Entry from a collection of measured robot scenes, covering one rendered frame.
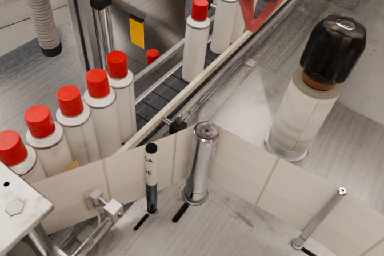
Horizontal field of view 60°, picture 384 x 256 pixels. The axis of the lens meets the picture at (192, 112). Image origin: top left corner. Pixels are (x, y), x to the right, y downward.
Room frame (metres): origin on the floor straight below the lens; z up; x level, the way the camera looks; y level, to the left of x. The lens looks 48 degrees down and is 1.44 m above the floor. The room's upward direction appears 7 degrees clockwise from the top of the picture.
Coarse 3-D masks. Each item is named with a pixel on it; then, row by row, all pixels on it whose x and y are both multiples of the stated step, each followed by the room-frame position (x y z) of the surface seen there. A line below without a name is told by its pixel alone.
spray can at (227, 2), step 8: (224, 0) 0.72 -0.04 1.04; (232, 0) 0.72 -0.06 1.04; (216, 8) 0.74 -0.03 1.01; (224, 8) 0.72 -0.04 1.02; (232, 8) 0.72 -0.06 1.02; (216, 16) 0.73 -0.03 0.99; (224, 16) 0.72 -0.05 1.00; (232, 16) 0.73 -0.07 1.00; (216, 24) 0.73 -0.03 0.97; (224, 24) 0.72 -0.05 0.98; (232, 24) 0.73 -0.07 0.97; (216, 32) 0.73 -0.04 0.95; (224, 32) 0.72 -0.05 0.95; (232, 32) 0.74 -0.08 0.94; (216, 40) 0.72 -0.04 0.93; (224, 40) 0.72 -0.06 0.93; (216, 48) 0.72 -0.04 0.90; (224, 48) 0.72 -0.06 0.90
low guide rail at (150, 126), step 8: (248, 32) 0.80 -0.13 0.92; (240, 40) 0.75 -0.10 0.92; (232, 48) 0.71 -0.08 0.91; (224, 56) 0.68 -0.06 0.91; (216, 64) 0.64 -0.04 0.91; (208, 72) 0.61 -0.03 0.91; (200, 80) 0.58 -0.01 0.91; (192, 88) 0.55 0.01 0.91; (176, 96) 0.51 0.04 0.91; (184, 96) 0.52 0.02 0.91; (168, 104) 0.49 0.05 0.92; (176, 104) 0.50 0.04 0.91; (160, 112) 0.46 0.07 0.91; (168, 112) 0.47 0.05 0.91; (152, 120) 0.44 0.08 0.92; (160, 120) 0.45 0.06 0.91; (144, 128) 0.42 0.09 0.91; (152, 128) 0.43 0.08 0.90; (136, 136) 0.39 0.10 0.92; (144, 136) 0.40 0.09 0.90; (128, 144) 0.37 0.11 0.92; (136, 144) 0.38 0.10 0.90; (120, 152) 0.35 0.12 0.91
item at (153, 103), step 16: (288, 0) 1.07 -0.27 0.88; (256, 16) 0.94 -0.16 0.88; (272, 16) 0.95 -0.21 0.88; (256, 32) 0.85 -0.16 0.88; (208, 48) 0.75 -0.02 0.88; (240, 48) 0.77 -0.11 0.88; (208, 64) 0.68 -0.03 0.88; (224, 64) 0.69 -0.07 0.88; (176, 80) 0.60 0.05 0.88; (208, 80) 0.62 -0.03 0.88; (160, 96) 0.54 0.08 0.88; (192, 96) 0.56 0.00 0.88; (144, 112) 0.49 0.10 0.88; (176, 112) 0.51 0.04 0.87; (160, 128) 0.46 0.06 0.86
